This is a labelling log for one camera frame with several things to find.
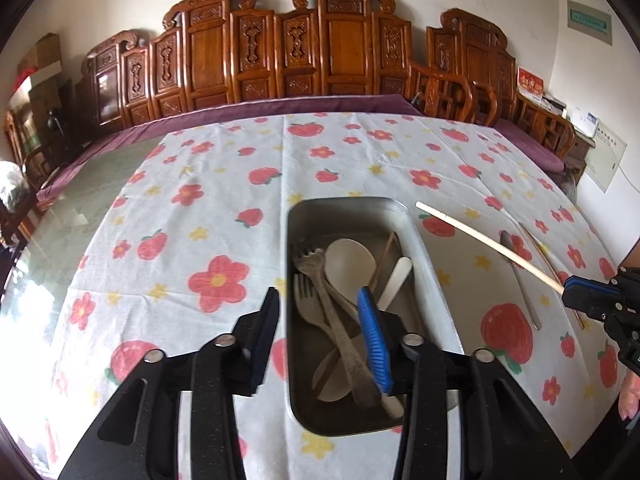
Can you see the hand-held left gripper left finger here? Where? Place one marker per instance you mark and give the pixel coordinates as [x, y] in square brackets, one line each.
[265, 340]

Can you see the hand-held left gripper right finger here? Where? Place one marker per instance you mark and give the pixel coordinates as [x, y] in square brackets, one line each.
[375, 340]

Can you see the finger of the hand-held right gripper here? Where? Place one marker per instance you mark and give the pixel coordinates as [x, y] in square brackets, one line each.
[585, 302]
[590, 285]

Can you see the ornate metal fork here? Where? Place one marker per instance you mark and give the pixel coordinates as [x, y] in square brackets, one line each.
[340, 335]

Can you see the beige plastic fork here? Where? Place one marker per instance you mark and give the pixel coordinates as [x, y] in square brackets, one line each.
[306, 305]

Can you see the long white plastic spoon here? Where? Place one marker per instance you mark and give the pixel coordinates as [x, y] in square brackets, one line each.
[330, 386]

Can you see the metal spoon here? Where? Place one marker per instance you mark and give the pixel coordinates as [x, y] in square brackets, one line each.
[522, 285]

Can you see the white ceramic spoon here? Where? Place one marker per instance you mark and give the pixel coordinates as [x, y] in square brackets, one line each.
[350, 260]

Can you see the tan wooden chopstick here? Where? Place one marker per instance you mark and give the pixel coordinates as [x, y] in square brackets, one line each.
[387, 256]

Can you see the pale wooden chopstick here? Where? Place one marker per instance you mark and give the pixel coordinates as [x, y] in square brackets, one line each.
[490, 244]

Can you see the metal tray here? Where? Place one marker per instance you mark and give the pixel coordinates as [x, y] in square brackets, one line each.
[345, 220]

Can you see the person's right hand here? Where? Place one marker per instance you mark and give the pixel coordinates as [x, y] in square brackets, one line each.
[631, 397]

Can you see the floral white tablecloth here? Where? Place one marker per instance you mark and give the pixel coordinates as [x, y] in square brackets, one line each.
[200, 200]

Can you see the white and blue box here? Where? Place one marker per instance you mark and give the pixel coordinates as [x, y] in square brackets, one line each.
[586, 122]

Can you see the wooden armchair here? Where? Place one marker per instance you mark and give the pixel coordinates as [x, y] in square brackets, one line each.
[545, 127]
[440, 95]

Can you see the red box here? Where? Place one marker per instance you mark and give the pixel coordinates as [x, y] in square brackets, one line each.
[530, 84]

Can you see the carved wooden chair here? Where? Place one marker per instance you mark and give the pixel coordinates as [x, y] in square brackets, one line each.
[345, 50]
[210, 55]
[480, 55]
[112, 85]

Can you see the dark cabinet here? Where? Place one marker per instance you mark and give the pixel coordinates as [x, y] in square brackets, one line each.
[50, 105]

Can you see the cardboard box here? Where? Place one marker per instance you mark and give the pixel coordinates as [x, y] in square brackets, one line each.
[39, 55]

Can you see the white wall poster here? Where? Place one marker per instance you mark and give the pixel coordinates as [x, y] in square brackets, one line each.
[606, 156]

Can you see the green wall sign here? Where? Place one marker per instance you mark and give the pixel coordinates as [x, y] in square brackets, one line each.
[590, 22]

